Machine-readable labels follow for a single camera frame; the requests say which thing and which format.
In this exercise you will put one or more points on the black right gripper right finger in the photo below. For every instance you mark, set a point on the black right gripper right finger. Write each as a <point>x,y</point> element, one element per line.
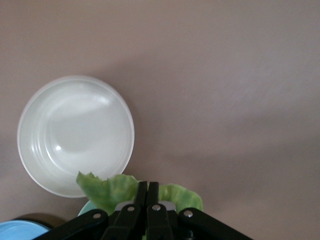
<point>160,222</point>

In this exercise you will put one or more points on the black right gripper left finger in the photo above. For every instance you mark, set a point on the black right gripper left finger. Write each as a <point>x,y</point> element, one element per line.
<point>125,222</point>

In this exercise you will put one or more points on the green lettuce leaf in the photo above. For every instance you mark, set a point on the green lettuce leaf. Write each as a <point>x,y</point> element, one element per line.
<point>107,190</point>

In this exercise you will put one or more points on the pale green plate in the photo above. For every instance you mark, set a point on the pale green plate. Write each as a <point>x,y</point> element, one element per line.
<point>86,208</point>

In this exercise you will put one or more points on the beige white plate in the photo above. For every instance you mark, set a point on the beige white plate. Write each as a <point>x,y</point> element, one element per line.
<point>75,130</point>

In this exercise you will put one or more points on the blue plate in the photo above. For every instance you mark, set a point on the blue plate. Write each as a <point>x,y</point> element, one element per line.
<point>15,231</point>

